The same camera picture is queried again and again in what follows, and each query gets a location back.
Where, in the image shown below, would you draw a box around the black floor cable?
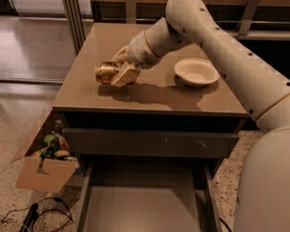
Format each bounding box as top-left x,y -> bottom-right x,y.
0,195 -> 75,232

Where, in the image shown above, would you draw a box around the metal railing frame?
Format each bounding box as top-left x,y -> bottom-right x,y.
56,0 -> 290,62

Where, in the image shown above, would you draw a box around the black handheld device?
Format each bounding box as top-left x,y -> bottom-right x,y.
19,203 -> 39,232

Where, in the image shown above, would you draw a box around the black cable right floor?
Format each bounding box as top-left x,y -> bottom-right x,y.
218,216 -> 235,232

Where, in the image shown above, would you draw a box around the closed top drawer front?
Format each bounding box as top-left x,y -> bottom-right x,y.
64,128 -> 238,158

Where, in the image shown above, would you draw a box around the grey drawer cabinet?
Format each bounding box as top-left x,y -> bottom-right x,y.
48,20 -> 251,232

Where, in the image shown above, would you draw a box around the orange soda can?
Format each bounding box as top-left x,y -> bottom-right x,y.
95,61 -> 121,84

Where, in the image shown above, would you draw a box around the cardboard box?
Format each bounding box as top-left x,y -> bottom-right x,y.
11,107 -> 84,193

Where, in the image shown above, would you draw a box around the white paper bowl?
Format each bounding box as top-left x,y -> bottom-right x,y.
175,57 -> 220,88

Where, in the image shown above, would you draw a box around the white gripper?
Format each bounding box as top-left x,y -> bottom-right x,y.
110,31 -> 161,88

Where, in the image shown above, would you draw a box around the green snack bag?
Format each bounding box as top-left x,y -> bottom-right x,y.
44,135 -> 59,153

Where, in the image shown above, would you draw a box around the open middle drawer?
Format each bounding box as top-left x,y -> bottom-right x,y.
72,160 -> 222,232

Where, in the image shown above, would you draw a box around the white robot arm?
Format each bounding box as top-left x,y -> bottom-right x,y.
111,0 -> 290,232

